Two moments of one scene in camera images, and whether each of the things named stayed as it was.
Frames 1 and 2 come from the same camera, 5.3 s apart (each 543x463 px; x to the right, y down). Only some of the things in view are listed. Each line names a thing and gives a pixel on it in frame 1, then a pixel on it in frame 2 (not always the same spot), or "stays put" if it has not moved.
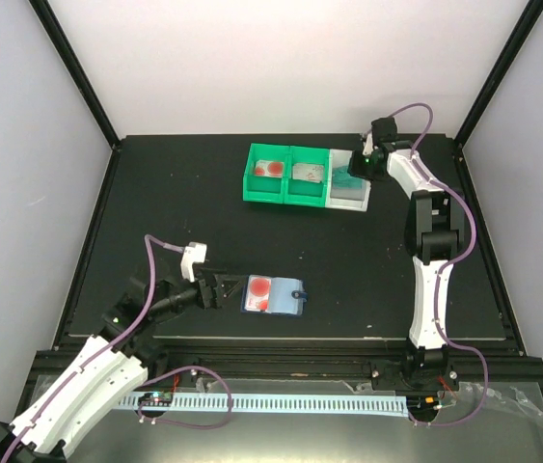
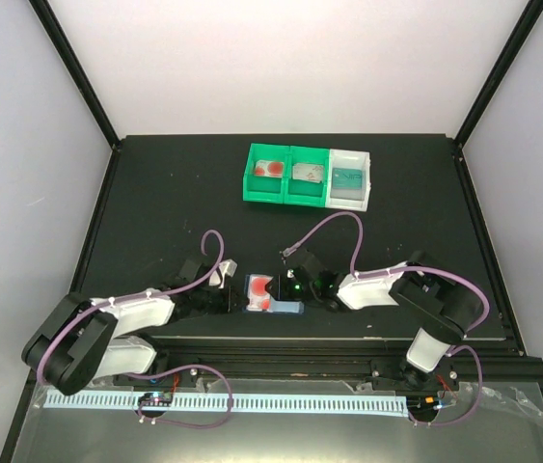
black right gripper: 356,170 -> 279,288
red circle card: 269,169 stays put
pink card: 309,172 stays put
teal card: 342,179 stays put
